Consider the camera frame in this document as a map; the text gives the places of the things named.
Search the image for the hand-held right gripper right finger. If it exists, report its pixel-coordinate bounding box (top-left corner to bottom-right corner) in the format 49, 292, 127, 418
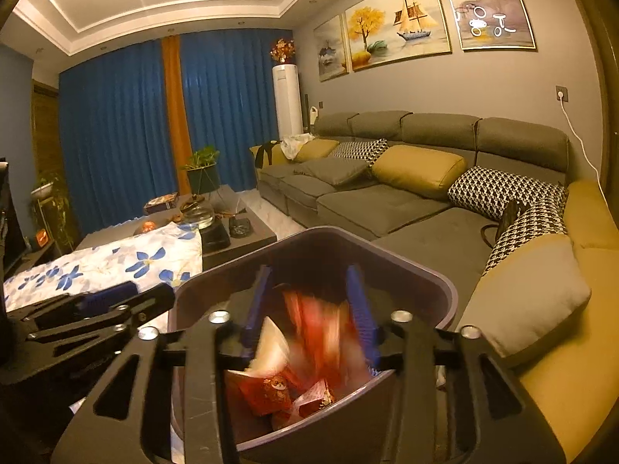
345, 265, 566, 464

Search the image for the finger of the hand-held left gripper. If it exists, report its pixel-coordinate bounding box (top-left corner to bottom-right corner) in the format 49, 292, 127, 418
10, 318, 148, 385
6, 280, 176, 332

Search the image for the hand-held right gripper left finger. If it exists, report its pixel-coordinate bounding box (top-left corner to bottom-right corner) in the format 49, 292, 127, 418
51, 265, 275, 464

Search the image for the red and white packaging bag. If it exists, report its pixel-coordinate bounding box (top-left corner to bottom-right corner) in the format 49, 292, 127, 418
249, 290, 375, 379

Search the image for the grey plastic bin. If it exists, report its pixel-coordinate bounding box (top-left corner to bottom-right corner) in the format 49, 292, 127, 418
167, 226, 459, 464

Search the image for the red snack wrapper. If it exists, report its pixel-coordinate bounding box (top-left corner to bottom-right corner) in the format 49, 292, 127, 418
226, 370, 297, 417

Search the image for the red printed packet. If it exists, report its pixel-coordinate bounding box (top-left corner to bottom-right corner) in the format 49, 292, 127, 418
290, 378, 338, 421

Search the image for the dark coffee table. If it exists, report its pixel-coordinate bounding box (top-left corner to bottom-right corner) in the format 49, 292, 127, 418
77, 186, 278, 258

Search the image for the black round base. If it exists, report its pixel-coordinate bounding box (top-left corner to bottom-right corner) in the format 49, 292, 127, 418
200, 225, 231, 247

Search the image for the grey sectional sofa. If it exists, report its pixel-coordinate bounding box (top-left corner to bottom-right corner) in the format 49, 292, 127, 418
249, 110, 619, 464

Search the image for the glass jar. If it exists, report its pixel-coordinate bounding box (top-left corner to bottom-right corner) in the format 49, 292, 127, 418
180, 200, 216, 231

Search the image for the flat printed box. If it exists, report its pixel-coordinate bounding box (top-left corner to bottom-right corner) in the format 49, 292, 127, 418
144, 194, 180, 215

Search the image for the black television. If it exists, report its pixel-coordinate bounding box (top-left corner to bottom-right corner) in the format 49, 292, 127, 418
0, 157, 26, 277

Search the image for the grey cushion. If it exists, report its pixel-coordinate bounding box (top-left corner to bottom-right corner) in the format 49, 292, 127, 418
293, 159, 371, 188

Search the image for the potted plant in green pot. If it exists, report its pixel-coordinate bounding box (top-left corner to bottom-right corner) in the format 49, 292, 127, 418
181, 146, 222, 195

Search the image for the large yellow pillow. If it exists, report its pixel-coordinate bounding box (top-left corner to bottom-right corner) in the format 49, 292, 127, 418
371, 145, 469, 201

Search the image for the black garment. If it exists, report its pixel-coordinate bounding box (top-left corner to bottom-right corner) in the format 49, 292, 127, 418
254, 141, 284, 170

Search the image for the blue curtain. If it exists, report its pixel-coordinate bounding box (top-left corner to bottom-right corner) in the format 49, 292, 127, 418
58, 39, 178, 239
179, 29, 282, 195

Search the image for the houndstooth pillow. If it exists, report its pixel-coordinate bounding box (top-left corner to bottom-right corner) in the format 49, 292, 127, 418
329, 138, 390, 166
447, 165, 569, 222
481, 197, 570, 277

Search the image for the small yellow pillow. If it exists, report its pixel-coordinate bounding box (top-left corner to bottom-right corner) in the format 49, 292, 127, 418
294, 139, 340, 164

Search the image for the white cloth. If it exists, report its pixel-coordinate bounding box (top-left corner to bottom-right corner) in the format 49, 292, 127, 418
282, 134, 315, 160

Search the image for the orange curtain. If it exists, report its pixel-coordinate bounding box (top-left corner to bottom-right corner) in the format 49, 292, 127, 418
161, 36, 194, 195

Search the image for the white floor air conditioner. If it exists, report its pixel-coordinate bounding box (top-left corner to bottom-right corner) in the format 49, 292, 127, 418
272, 64, 304, 138

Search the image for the artificial flower decoration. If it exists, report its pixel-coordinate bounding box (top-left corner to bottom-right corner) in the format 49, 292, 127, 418
270, 39, 296, 65

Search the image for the small landscape painting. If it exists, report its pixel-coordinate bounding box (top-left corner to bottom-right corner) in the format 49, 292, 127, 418
313, 14, 350, 82

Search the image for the sailboat and tree painting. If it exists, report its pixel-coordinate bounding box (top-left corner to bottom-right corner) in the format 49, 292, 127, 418
343, 0, 451, 72

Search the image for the grey abstract painting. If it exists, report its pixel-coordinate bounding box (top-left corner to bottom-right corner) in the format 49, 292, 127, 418
439, 0, 539, 52

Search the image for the black device with cable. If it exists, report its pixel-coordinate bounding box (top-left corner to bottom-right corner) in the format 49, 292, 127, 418
479, 200, 522, 248

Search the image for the wooden wall panel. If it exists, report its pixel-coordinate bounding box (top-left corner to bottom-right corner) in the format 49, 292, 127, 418
31, 80, 62, 176

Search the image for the white charging cable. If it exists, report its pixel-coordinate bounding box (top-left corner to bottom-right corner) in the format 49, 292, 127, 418
560, 97, 604, 185

